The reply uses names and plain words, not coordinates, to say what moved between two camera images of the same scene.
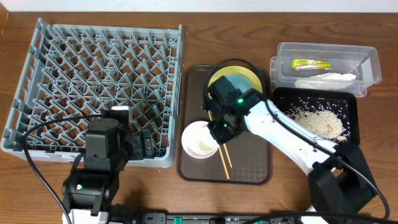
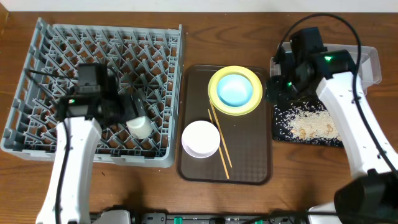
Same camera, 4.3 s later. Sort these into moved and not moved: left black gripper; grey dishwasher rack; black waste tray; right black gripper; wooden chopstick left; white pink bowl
Moved: right black gripper; left black gripper
Not moved: grey dishwasher rack; black waste tray; wooden chopstick left; white pink bowl
